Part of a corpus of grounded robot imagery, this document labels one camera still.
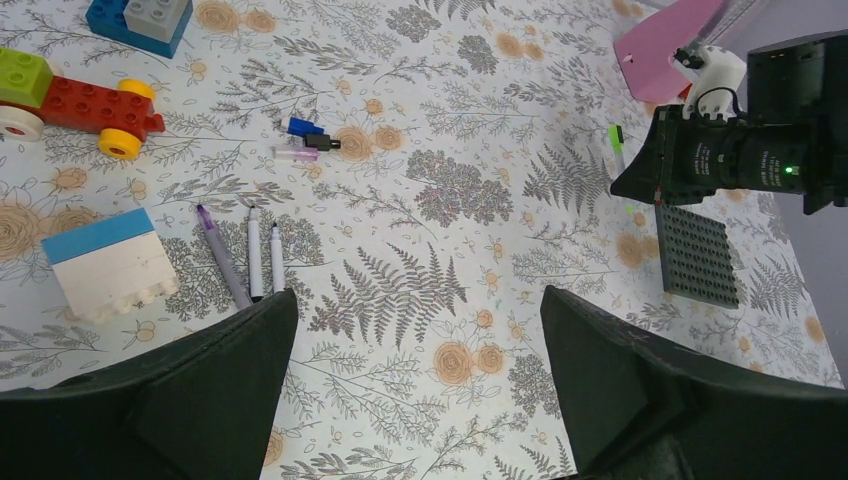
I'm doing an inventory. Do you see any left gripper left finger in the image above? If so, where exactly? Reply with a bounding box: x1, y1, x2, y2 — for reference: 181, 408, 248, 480
1, 290, 299, 479

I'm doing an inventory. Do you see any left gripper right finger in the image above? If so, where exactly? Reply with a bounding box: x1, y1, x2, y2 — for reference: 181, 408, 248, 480
540, 286, 847, 479

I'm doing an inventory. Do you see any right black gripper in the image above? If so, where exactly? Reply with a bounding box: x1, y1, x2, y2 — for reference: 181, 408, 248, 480
610, 106, 814, 205

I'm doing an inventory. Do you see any white green highlighter pen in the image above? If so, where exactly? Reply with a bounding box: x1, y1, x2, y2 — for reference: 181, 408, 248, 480
608, 125, 626, 174

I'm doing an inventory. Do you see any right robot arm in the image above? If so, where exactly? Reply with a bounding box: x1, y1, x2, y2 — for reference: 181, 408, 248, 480
610, 31, 847, 215

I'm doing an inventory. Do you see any purple pen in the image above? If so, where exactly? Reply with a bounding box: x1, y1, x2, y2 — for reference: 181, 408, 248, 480
196, 204, 252, 310

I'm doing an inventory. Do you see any white black pen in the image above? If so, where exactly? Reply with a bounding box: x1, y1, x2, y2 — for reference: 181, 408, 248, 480
247, 206, 264, 302

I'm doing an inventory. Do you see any white blue pen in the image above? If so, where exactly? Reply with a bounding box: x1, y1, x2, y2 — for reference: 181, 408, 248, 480
270, 222, 286, 293

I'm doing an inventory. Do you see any purple pen cap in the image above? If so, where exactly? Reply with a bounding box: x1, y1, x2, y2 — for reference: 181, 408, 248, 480
271, 145, 320, 161

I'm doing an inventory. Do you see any black pen cap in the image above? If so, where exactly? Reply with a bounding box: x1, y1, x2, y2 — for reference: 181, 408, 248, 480
304, 134, 342, 152

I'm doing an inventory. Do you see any dark grey brick baseplate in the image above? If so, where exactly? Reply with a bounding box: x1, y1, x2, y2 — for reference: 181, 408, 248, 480
654, 206, 740, 309

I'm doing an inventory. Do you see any pink metronome box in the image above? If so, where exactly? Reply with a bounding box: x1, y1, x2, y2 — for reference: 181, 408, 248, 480
613, 0, 754, 104

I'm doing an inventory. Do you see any blue white brick block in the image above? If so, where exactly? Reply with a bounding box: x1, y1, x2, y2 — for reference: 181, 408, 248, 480
42, 208, 179, 323

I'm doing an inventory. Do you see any floral patterned table mat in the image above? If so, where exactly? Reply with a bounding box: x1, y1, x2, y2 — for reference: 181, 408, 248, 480
1, 1, 842, 479

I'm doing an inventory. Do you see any red green toy truck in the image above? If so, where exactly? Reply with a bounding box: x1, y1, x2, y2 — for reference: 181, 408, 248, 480
1, 47, 166, 161

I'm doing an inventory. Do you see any blue grey brick block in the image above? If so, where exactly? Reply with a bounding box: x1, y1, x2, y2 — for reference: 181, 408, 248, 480
85, 0, 193, 59

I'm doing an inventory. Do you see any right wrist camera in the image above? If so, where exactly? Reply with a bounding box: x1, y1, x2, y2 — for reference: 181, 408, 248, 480
673, 45, 747, 120

